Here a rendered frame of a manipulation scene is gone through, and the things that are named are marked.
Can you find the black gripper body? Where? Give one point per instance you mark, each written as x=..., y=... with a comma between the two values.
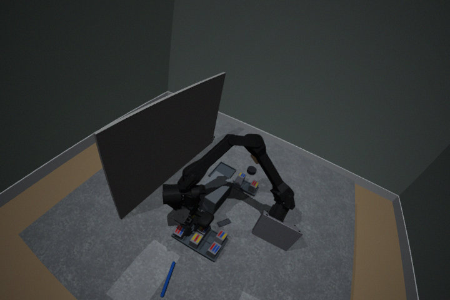
x=204, y=218

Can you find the black cylinder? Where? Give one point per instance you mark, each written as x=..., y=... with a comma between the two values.
x=251, y=170

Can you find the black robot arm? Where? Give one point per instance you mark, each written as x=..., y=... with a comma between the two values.
x=192, y=174

